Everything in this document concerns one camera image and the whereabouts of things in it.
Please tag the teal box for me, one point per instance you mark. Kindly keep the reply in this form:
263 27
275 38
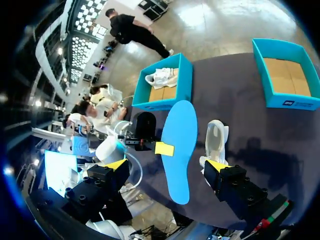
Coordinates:
160 100
287 100

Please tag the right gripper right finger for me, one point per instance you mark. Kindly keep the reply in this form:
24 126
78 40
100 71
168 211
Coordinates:
232 185

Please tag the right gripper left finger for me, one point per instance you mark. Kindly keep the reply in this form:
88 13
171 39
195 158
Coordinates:
100 185

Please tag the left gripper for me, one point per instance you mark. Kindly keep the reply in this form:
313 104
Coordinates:
143 127

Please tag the person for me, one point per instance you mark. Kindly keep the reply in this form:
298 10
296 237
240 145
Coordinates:
72 120
130 27
100 93
97 120

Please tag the blue insole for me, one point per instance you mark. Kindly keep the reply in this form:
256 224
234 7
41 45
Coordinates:
178 155

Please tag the white shoe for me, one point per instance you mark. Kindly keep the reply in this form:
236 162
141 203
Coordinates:
216 142
162 77

